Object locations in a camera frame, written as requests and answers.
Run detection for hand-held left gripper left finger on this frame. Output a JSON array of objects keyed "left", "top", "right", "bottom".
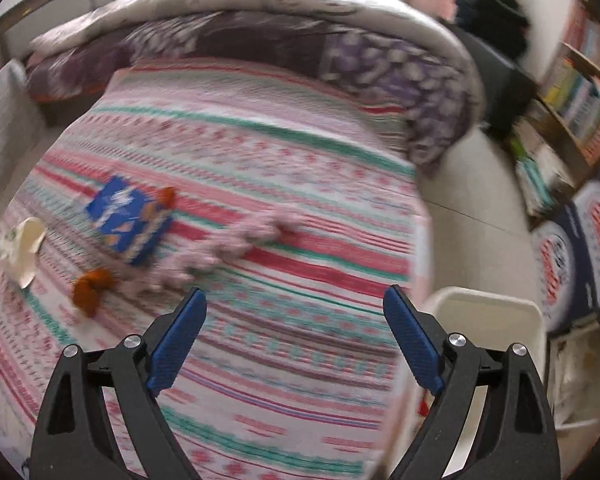
[{"left": 32, "top": 287, "right": 207, "bottom": 480}]

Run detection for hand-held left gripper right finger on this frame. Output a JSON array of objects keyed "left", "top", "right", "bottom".
[{"left": 384, "top": 285, "right": 561, "bottom": 480}]

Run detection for white plastic waste bin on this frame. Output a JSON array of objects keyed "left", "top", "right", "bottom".
[{"left": 420, "top": 286, "right": 546, "bottom": 411}]

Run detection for orange snack wrapper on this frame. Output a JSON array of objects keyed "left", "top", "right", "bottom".
[{"left": 71, "top": 267, "right": 115, "bottom": 319}]

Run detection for pink knitted scarf, orange pompoms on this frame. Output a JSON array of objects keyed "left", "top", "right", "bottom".
[{"left": 125, "top": 210, "right": 307, "bottom": 297}]

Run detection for striped patterned tablecloth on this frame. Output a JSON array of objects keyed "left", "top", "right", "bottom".
[{"left": 0, "top": 57, "right": 433, "bottom": 480}]

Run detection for blue cardboard snack box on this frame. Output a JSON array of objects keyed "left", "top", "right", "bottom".
[{"left": 85, "top": 175, "right": 174, "bottom": 267}]

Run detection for crushed white paper cup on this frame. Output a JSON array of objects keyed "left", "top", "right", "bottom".
[{"left": 0, "top": 217, "right": 49, "bottom": 291}]

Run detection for pile of books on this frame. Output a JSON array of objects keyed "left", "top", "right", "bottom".
[{"left": 512, "top": 130, "right": 577, "bottom": 217}]

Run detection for black storage bench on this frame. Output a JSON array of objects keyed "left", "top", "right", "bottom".
[{"left": 467, "top": 40, "right": 539, "bottom": 137}]

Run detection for purple patterned bed sheet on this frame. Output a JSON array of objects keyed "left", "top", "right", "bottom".
[{"left": 27, "top": 15, "right": 469, "bottom": 176}]

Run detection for grey white cloth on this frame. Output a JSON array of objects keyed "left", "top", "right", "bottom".
[{"left": 0, "top": 59, "right": 49, "bottom": 202}]

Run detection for row of colourful books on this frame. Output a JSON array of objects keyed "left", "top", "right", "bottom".
[{"left": 539, "top": 57, "right": 600, "bottom": 162}]

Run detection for wooden bookshelf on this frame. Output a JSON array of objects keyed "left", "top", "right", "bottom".
[{"left": 510, "top": 0, "right": 600, "bottom": 211}]

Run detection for pile of dark clothes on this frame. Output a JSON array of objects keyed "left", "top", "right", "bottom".
[{"left": 455, "top": 0, "right": 529, "bottom": 59}]

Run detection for folded purple floral quilt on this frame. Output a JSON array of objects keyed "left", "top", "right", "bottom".
[{"left": 30, "top": 0, "right": 482, "bottom": 177}]

